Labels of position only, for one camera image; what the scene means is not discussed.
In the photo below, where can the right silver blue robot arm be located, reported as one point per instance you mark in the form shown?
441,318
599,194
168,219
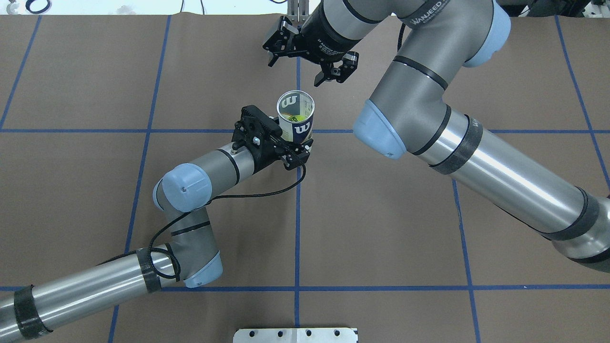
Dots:
407,113

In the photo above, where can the yellow tennis ball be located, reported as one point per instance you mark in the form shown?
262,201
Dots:
293,118

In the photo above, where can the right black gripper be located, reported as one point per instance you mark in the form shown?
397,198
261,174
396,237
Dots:
326,40

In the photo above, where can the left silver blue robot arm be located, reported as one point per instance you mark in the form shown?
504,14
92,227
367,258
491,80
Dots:
184,250

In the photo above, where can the aluminium frame post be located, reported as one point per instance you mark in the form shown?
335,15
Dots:
298,10

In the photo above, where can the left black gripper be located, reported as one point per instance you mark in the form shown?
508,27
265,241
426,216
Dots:
265,157

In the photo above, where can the white blue tennis ball can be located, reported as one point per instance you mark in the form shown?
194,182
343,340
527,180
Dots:
296,102

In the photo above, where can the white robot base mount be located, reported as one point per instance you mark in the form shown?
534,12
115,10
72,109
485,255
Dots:
297,335

